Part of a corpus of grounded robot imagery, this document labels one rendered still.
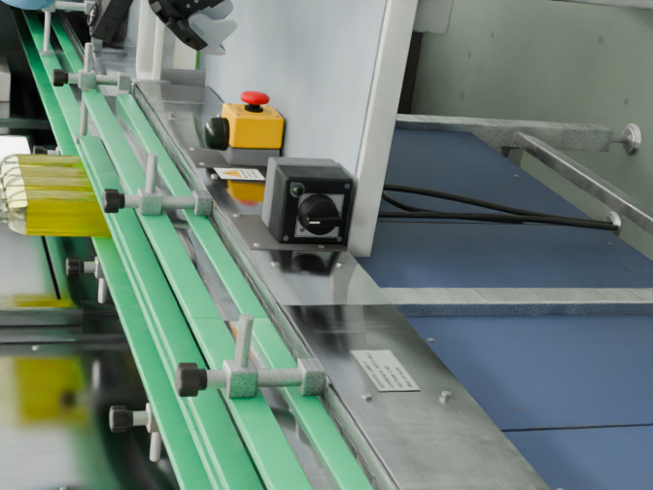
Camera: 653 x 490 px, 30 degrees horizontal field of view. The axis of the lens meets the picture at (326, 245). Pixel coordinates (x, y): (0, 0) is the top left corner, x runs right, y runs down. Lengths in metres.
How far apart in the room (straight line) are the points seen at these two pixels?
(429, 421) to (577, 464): 0.13
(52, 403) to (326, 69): 0.57
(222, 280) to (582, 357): 0.39
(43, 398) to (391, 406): 0.73
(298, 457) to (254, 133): 0.72
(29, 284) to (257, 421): 0.95
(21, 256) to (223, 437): 0.95
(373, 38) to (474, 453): 0.53
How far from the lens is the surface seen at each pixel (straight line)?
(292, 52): 1.64
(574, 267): 1.52
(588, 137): 2.19
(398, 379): 1.10
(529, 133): 2.11
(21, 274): 1.97
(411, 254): 1.46
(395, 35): 1.34
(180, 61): 2.10
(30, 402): 1.67
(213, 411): 1.20
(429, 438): 1.01
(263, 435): 1.01
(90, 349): 1.81
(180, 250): 1.38
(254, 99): 1.63
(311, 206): 1.34
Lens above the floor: 1.23
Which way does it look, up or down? 19 degrees down
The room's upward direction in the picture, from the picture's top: 89 degrees counter-clockwise
